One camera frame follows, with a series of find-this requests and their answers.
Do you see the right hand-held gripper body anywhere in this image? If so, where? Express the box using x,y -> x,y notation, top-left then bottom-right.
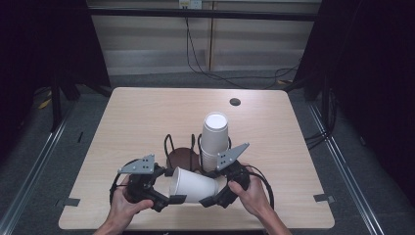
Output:
212,142 -> 253,210

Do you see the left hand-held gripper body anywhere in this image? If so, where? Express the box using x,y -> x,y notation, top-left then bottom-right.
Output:
116,154 -> 171,213

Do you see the dark brown wire cup holder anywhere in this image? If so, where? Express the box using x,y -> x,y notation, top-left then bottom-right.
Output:
163,132 -> 233,179

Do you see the single white paper cup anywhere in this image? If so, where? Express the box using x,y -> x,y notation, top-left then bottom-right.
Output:
168,165 -> 220,205

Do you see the stack of white paper cups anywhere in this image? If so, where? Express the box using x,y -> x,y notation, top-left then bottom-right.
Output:
199,112 -> 231,172

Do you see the person's left hand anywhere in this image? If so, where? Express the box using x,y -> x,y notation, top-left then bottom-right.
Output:
109,174 -> 155,227

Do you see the person's right hand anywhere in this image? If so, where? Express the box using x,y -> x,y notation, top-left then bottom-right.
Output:
227,163 -> 274,219

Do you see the grey tape strip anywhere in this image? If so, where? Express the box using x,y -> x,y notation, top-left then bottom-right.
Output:
312,193 -> 337,204
54,197 -> 81,209

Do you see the black metal stand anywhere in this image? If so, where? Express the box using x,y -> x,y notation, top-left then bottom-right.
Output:
49,72 -> 64,133

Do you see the black horizontal bar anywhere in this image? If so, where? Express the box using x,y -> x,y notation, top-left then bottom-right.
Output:
87,7 -> 320,23

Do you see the black curtain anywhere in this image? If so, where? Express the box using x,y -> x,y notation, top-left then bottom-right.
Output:
293,0 -> 415,210
0,0 -> 113,155

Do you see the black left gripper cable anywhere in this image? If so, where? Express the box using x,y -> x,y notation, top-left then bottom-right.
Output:
109,158 -> 142,206

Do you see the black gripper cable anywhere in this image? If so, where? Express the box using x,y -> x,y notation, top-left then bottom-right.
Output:
109,158 -> 142,206
244,164 -> 276,211

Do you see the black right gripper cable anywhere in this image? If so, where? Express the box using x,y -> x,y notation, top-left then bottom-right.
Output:
244,164 -> 276,211

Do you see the bundle of black floor cables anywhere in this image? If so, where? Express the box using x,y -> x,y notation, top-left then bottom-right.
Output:
303,87 -> 339,152

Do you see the black wall cable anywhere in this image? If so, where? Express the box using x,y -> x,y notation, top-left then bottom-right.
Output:
184,16 -> 301,90

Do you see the aluminium floor rail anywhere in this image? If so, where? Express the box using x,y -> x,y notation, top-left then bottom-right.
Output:
0,104 -> 76,235
307,103 -> 390,235

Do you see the white wall socket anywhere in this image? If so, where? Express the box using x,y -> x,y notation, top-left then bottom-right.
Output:
178,0 -> 204,10

